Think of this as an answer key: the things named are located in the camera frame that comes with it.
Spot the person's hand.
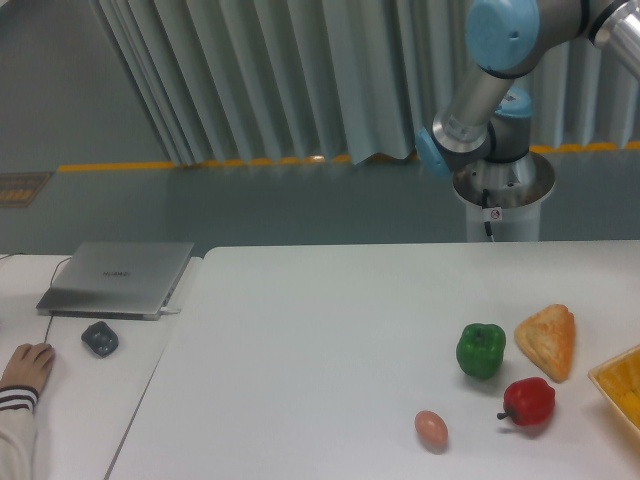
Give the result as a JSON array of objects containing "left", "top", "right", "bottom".
[{"left": 1, "top": 343, "right": 55, "bottom": 394}]

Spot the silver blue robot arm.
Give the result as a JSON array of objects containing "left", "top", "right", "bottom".
[{"left": 415, "top": 1, "right": 639, "bottom": 175}]

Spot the white striped sleeve forearm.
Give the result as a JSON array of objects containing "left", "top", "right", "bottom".
[{"left": 1, "top": 385, "right": 39, "bottom": 479}]

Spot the green bell pepper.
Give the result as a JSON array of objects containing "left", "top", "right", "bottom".
[{"left": 456, "top": 323, "right": 506, "bottom": 380}]

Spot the red bell pepper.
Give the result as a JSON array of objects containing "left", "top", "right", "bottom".
[{"left": 496, "top": 377, "right": 556, "bottom": 427}]

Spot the dark grey small device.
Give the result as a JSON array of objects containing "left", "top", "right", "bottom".
[{"left": 81, "top": 321, "right": 119, "bottom": 358}]

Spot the silver closed laptop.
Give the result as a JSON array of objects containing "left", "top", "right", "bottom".
[{"left": 36, "top": 242, "right": 193, "bottom": 320}]

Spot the brown egg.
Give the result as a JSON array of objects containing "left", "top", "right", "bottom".
[{"left": 414, "top": 410, "right": 448, "bottom": 449}]

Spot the pale green curtain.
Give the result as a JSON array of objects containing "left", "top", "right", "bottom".
[{"left": 94, "top": 1, "right": 639, "bottom": 165}]

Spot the triangular bread pastry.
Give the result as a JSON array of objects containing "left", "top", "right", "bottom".
[{"left": 514, "top": 304, "right": 576, "bottom": 383}]

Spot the yellow woven basket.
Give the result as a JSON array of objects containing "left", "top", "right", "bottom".
[{"left": 588, "top": 345, "right": 639, "bottom": 455}]

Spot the black pedestal cable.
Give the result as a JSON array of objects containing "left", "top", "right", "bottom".
[{"left": 481, "top": 187, "right": 497, "bottom": 243}]

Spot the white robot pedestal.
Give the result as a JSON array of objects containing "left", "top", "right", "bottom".
[{"left": 453, "top": 153, "right": 556, "bottom": 242}]

